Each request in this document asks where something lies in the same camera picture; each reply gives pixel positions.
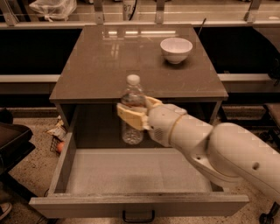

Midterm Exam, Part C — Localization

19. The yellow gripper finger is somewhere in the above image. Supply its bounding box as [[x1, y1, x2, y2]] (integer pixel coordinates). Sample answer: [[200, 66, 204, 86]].
[[116, 103, 150, 130], [145, 96, 163, 109]]

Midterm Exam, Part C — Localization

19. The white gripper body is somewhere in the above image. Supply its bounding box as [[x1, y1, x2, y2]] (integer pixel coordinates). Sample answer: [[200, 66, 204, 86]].
[[148, 104, 187, 147]]

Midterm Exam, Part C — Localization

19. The clear plastic water bottle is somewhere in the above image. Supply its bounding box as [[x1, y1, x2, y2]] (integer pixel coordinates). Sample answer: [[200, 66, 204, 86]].
[[121, 74, 145, 145]]

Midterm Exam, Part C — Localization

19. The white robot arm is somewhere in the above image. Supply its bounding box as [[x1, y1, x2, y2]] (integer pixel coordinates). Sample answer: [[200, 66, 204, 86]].
[[116, 97, 280, 202]]

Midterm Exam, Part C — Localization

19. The grey cabinet with glass top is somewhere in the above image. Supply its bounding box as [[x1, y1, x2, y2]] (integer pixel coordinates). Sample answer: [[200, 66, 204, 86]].
[[50, 24, 228, 148]]

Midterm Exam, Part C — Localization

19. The open grey top drawer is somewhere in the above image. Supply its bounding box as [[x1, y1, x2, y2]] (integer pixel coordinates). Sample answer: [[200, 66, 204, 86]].
[[30, 130, 249, 218]]

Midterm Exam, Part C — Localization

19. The white ceramic bowl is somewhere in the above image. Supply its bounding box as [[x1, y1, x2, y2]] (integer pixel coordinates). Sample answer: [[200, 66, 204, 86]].
[[160, 38, 193, 64]]

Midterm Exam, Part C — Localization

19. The black chair at left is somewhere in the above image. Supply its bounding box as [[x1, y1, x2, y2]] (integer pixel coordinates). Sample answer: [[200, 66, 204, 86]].
[[0, 108, 35, 202]]

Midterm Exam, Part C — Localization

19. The clear plastic bag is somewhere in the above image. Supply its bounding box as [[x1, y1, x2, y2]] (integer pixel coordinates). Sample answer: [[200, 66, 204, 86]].
[[29, 0, 77, 21]]

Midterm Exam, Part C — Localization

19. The black office chair base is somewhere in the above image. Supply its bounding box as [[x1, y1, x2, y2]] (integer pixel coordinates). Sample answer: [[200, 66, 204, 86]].
[[259, 202, 280, 224]]

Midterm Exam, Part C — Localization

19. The shoe at bottom left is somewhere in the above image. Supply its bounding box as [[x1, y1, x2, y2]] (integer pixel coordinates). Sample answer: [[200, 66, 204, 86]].
[[0, 202, 12, 221]]

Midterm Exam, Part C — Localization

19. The wire basket with snacks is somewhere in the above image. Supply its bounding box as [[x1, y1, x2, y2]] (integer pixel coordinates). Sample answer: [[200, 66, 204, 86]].
[[46, 115, 67, 154]]

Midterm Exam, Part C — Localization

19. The black drawer handle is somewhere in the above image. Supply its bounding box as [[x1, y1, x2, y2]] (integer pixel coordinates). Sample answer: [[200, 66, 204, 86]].
[[122, 210, 156, 224]]

